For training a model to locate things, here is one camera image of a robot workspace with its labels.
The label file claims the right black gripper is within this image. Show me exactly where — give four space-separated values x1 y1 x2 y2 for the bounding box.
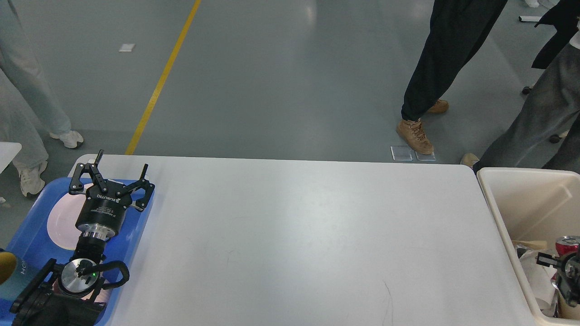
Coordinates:
536 253 580 307

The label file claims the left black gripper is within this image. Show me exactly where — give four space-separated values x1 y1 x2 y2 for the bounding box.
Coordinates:
68 150 155 239

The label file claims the white paper cup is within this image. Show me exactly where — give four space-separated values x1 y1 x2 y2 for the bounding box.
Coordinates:
519 251 560 308

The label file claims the crushed red soda can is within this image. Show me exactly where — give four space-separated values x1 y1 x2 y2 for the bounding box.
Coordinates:
555 235 580 256

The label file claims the brown paper bag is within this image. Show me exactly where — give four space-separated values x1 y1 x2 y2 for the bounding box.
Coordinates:
512 240 548 250

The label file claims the foil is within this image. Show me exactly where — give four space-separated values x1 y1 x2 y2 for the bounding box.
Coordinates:
514 244 560 317

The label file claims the pink plate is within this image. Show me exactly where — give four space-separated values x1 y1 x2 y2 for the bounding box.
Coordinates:
46 193 86 250

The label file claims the teal mug yellow inside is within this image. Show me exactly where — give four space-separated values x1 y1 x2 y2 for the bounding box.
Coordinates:
0 251 35 301

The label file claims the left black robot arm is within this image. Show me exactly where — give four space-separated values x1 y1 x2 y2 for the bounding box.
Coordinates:
1 151 155 326

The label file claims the beige plastic bin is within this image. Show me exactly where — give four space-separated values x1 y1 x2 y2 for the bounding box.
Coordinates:
477 168 580 326

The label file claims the blue plastic tray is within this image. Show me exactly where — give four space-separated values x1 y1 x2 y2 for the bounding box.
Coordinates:
0 177 153 326

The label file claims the white table corner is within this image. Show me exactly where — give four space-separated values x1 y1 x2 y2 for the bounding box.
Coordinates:
0 142 22 173

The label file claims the person in grey trousers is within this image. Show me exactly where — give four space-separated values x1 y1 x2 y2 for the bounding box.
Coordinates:
461 33 580 173

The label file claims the person in light jeans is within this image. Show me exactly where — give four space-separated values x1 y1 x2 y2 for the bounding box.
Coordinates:
0 0 84 197

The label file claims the metal floor plate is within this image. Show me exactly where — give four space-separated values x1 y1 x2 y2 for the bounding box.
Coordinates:
390 146 436 162

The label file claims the black jacket at right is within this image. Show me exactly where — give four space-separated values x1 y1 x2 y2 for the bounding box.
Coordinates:
531 0 580 69

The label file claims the person in black clothes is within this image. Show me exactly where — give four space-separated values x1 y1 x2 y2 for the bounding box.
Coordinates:
397 0 506 155

